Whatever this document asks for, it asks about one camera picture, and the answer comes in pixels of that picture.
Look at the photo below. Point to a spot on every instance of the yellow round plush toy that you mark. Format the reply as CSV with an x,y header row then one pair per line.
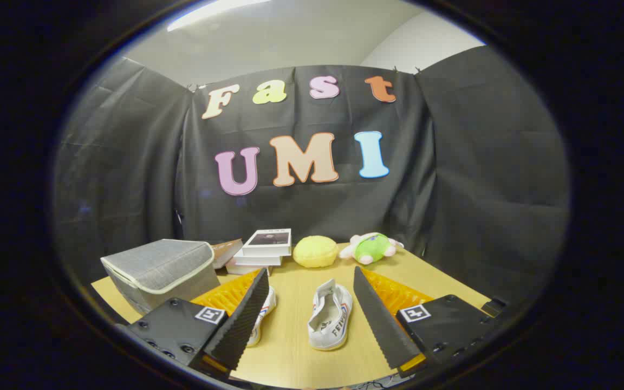
x,y
314,252

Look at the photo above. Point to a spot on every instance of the white book with reddish cover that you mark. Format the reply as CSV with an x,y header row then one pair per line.
x,y
239,268

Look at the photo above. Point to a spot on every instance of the brown cover book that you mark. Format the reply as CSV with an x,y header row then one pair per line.
x,y
228,252

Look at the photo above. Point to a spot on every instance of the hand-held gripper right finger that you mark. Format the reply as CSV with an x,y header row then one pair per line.
x,y
382,325

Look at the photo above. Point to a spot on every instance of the plain white book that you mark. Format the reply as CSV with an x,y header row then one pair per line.
x,y
258,260

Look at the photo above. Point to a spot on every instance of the white canvas shoe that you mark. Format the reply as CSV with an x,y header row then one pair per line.
x,y
264,311
333,325

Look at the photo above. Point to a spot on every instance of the white book with dark photo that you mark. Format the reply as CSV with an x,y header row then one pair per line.
x,y
267,241

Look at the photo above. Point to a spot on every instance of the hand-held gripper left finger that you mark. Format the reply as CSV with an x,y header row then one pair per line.
x,y
241,319

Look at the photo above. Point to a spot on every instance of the grey fabric storage box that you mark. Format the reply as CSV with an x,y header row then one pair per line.
x,y
160,265

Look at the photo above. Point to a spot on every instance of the black backdrop cloth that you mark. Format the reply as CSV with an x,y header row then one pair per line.
x,y
128,179

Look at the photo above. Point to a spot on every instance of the green and pink plush toy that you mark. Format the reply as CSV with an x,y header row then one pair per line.
x,y
371,248

